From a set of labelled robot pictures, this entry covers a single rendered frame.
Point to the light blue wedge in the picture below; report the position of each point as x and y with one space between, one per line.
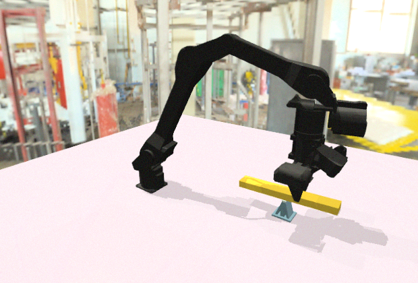
285 212

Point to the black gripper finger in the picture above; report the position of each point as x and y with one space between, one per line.
313 170
297 193

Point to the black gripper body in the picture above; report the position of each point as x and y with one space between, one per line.
297 174

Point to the yellow bar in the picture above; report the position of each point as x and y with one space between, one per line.
310 200

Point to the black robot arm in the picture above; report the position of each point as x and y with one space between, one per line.
346 117

